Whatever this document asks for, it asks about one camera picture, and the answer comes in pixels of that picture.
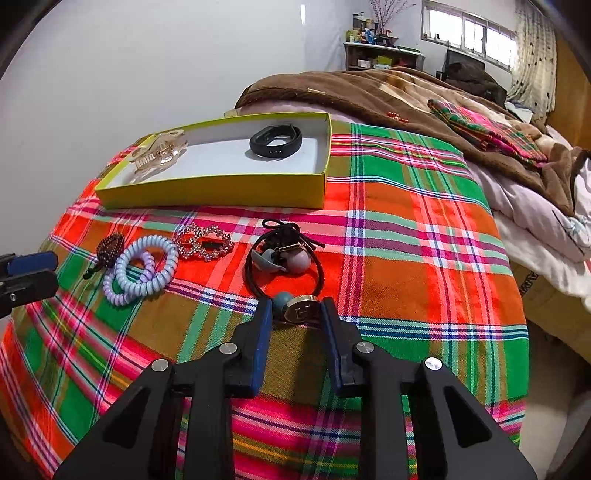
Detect barred window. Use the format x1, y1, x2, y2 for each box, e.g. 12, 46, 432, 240
421, 0, 518, 70

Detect brown fleece blanket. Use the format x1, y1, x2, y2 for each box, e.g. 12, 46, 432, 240
235, 68, 591, 217

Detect black hair tie with balls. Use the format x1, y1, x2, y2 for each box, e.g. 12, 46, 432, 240
245, 218, 326, 298

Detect white quilt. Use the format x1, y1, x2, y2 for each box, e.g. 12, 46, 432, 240
466, 124, 591, 298

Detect brown beaded hair tie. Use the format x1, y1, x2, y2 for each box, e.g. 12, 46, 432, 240
84, 233, 126, 280

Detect dark brown jacket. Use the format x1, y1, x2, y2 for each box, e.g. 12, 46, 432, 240
441, 60, 506, 100

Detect black wristband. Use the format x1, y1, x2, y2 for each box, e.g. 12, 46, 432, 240
249, 122, 303, 158

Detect group of bottles and jars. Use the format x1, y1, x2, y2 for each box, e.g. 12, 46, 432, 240
346, 11, 400, 47

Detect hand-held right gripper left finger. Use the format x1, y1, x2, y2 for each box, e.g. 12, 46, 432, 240
54, 299, 273, 480

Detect purple spiral hair tie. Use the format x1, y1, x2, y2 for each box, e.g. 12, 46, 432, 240
102, 251, 160, 306

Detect cluttered storage shelf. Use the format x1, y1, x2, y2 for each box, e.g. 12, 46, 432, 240
343, 41, 426, 72

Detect bright plaid cloth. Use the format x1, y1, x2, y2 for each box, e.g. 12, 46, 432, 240
0, 121, 529, 480

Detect patterned curtain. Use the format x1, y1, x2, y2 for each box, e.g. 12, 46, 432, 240
508, 0, 557, 114

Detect rhinestone hair clip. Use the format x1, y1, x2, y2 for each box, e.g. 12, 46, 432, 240
173, 222, 235, 263

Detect brown cardboard box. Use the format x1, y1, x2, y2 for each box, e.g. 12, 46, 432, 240
510, 263, 591, 352

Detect hair tie with gold button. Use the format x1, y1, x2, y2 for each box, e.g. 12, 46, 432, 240
272, 292, 324, 328

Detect dried flower branches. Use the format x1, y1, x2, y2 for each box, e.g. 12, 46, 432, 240
369, 0, 416, 33

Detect folded plaid cloth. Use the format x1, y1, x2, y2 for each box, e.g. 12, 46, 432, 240
427, 98, 548, 168

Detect light blue spiral hair tie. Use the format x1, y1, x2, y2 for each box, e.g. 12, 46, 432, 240
115, 235, 180, 297

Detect wooden wardrobe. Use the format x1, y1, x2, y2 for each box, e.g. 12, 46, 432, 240
547, 37, 591, 148

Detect beige hair claw clip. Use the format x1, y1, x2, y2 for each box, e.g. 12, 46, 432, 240
128, 129, 189, 177

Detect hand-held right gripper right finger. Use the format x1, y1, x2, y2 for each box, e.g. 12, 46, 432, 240
321, 296, 539, 480

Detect yellow-green shallow cardboard box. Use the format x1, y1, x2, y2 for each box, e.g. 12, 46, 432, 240
93, 112, 333, 209

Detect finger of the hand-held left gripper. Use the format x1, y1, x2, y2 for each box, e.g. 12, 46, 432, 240
0, 270, 61, 319
0, 251, 59, 278

